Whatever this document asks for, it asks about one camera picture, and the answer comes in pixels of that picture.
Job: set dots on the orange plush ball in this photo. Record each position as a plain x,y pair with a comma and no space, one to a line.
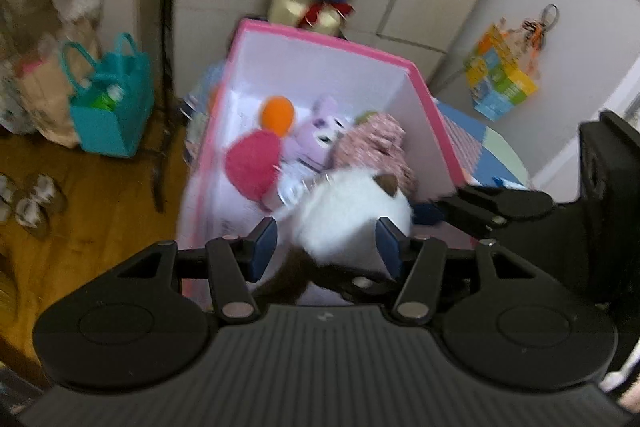
277,114

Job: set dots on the stack of magazines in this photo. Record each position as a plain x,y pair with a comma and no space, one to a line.
197,122

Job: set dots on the cream round box red ribbon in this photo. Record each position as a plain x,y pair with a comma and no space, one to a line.
285,4

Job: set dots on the pink floral plush toy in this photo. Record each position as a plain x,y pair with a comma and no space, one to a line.
375,152

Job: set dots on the teal tote bag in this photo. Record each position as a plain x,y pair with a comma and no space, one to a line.
100,132

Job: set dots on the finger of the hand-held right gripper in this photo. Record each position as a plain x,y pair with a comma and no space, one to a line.
500,204
360,284

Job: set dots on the white cat plush toy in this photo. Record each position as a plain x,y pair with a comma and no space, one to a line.
345,217

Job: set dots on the pink fuzzy plush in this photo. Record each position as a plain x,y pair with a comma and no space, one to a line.
250,167

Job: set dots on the green bottle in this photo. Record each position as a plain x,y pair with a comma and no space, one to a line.
107,97

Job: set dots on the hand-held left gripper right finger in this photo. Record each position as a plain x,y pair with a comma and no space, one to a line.
390,247

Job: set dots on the colourful hanging bag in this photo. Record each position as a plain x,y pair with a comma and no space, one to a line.
500,77

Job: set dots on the pink cardboard box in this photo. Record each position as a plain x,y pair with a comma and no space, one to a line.
320,67

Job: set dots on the navy blue cloth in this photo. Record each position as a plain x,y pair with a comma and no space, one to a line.
427,214

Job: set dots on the purple plush toy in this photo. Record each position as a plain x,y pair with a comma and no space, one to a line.
315,137

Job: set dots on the brown paper bag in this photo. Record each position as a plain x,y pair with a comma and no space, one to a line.
45,102

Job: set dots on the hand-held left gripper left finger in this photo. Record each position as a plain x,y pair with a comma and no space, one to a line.
265,247

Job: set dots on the black rack pole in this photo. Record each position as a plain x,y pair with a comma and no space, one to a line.
167,7

